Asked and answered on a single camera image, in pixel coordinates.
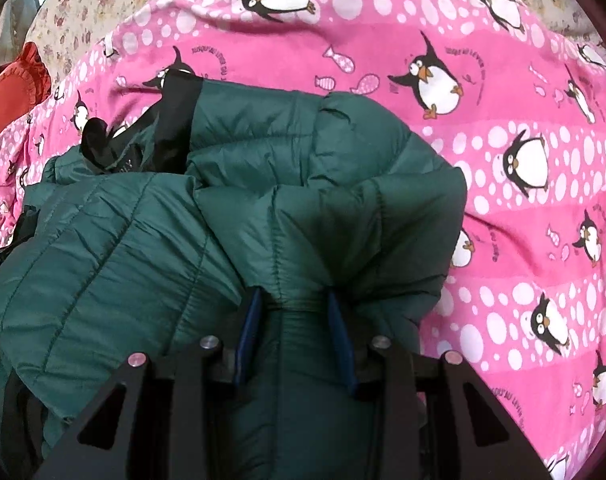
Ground floral bed sheet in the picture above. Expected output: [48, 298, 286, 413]
[20, 0, 606, 68]

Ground beige hanging curtain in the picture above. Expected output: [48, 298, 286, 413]
[0, 0, 34, 81]

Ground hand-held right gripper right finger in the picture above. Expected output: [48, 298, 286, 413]
[328, 292, 554, 480]

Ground pink penguin print blanket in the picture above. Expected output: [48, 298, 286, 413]
[0, 0, 606, 480]

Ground red ruffled pillow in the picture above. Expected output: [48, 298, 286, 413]
[0, 41, 52, 126]

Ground dark green puffer jacket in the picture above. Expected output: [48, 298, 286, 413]
[0, 72, 468, 480]

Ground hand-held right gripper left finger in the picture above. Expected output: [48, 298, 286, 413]
[33, 287, 264, 480]

